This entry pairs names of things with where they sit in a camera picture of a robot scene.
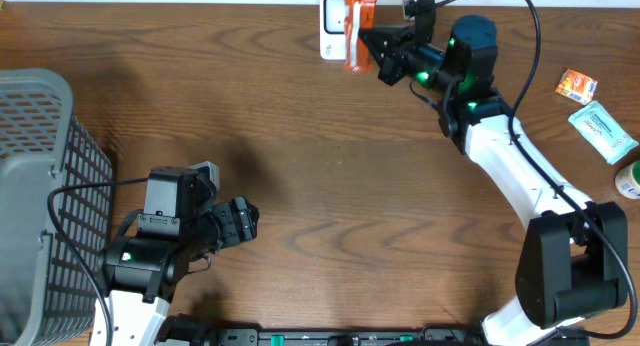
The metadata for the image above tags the red chocolate bar wrapper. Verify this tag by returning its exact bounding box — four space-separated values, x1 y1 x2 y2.
344 0 377 73

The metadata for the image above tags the orange tissue pack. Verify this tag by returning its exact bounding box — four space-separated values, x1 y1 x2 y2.
555 69 598 105

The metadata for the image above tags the teal wet wipes pack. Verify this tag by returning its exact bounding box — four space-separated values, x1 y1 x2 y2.
568 101 639 165

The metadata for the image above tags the green lid seasoning jar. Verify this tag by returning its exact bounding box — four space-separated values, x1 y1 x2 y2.
615 161 640 200

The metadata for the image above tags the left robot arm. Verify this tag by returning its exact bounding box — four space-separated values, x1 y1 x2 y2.
90 162 259 345

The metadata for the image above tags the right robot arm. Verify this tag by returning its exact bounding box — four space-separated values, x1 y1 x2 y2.
359 11 638 345

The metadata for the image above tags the white barcode scanner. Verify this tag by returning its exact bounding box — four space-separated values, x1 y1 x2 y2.
319 0 361 66

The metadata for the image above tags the grey plastic mesh basket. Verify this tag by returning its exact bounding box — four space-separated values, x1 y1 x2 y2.
1 68 114 345

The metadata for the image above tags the left black cable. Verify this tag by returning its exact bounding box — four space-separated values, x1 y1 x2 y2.
46 177 150 346

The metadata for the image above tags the black cable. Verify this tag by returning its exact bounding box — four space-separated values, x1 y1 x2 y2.
46 177 150 346
408 0 640 341

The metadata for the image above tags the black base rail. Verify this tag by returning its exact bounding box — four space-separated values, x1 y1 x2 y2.
159 327 591 346

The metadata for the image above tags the right black cable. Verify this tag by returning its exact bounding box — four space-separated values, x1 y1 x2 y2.
408 0 640 341

